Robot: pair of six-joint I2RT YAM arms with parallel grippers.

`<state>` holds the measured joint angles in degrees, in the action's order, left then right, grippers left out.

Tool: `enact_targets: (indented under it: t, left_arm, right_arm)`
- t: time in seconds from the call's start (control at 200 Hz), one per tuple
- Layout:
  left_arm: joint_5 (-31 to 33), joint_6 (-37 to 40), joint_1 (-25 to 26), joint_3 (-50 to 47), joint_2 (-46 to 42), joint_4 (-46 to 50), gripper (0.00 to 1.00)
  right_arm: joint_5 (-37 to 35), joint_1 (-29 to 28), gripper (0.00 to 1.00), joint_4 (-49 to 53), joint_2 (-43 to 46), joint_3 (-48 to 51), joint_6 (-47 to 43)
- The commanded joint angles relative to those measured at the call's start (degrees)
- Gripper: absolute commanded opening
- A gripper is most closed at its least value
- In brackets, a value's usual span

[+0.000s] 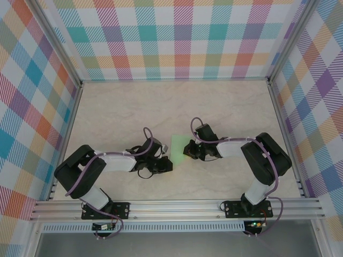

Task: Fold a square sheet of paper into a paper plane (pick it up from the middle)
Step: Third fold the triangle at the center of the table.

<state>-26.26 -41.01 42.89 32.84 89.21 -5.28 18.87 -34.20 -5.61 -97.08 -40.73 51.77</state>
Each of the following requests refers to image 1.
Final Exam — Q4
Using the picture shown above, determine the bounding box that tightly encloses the slotted grey cable tray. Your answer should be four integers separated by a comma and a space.
42, 221, 246, 233

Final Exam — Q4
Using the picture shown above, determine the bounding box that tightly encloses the wide aluminium mounting rail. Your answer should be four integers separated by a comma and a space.
29, 198, 326, 222

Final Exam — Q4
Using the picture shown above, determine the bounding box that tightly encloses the thin black left gripper cable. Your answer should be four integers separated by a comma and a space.
138, 168, 155, 180

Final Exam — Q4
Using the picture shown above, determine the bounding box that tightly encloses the aluminium frame post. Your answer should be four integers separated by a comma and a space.
26, 0, 83, 88
310, 219, 330, 257
25, 222, 45, 257
267, 0, 319, 84

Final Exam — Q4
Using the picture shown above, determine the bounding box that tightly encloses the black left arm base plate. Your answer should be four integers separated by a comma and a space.
81, 202, 131, 220

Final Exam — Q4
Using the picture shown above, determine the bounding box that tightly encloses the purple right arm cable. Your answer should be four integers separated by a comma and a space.
190, 116, 285, 238

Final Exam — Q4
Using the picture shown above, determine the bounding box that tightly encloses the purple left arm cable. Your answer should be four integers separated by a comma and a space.
65, 126, 156, 240

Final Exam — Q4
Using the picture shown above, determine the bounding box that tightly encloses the light green paper sheet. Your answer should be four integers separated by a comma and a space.
170, 134, 192, 167

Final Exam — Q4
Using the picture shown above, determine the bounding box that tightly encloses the aluminium frame rail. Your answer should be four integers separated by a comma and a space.
267, 81, 308, 199
80, 77, 271, 84
47, 84, 84, 201

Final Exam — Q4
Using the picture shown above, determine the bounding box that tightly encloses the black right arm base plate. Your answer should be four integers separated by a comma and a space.
224, 200, 274, 219

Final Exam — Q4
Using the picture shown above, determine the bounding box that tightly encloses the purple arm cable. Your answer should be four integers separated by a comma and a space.
65, 126, 156, 240
190, 116, 285, 238

